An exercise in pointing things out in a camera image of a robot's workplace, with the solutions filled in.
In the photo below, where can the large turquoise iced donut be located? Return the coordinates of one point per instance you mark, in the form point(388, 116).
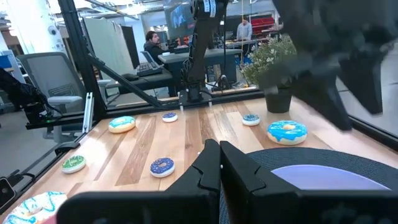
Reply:
point(122, 127)

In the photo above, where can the grey office chair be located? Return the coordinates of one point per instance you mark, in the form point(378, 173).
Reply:
point(53, 74)

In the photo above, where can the black frame clamp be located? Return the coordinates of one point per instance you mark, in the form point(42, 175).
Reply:
point(66, 147)

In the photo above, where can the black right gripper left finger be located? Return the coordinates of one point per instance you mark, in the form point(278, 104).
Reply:
point(199, 186)

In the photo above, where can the open laptop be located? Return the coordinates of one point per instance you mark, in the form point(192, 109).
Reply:
point(149, 68)

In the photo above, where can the small blue iced donut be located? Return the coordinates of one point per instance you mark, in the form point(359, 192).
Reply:
point(251, 122)

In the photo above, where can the seated person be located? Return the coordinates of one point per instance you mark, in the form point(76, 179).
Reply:
point(154, 46)

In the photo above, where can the large white blue-striped donut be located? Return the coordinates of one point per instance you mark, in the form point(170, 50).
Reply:
point(28, 208)

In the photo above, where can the standing person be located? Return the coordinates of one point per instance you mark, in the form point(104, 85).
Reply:
point(244, 31)

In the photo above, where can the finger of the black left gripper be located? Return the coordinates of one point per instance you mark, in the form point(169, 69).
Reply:
point(332, 102)
point(367, 87)

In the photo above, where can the white partition panel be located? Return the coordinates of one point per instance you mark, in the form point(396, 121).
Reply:
point(105, 43)

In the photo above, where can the silver metal bracket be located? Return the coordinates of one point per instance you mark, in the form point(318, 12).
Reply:
point(88, 112)

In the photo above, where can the red storage shelves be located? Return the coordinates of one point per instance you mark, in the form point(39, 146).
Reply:
point(262, 25)

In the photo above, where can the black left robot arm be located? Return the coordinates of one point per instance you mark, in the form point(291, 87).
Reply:
point(200, 40)

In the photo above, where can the small purple iced donut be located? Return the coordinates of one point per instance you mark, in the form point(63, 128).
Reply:
point(169, 119)

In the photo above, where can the white security camera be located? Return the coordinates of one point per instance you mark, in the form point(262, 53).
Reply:
point(52, 30)

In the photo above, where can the green plant in black pot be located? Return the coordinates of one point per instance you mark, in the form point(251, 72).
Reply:
point(278, 102)

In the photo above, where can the small green iced donut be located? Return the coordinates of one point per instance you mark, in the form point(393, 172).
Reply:
point(73, 163)

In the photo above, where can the black low desk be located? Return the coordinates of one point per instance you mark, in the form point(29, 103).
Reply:
point(149, 83)

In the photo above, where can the purple plate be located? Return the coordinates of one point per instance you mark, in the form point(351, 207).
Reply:
point(326, 179)

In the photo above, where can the large blue iced donut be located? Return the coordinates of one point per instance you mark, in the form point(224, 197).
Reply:
point(280, 135)

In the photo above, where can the small navy sprinkled donut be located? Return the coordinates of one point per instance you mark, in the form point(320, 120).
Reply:
point(162, 171)

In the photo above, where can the grey desk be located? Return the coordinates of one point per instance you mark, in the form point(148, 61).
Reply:
point(214, 56)

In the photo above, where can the black computer mouse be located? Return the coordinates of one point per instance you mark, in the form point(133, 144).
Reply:
point(130, 77)

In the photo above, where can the black flat panel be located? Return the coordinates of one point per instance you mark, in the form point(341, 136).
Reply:
point(130, 46)

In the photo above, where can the large wall display screen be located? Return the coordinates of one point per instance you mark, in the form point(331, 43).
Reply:
point(178, 18)

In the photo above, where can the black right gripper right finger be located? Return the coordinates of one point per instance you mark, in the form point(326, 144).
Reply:
point(248, 199)

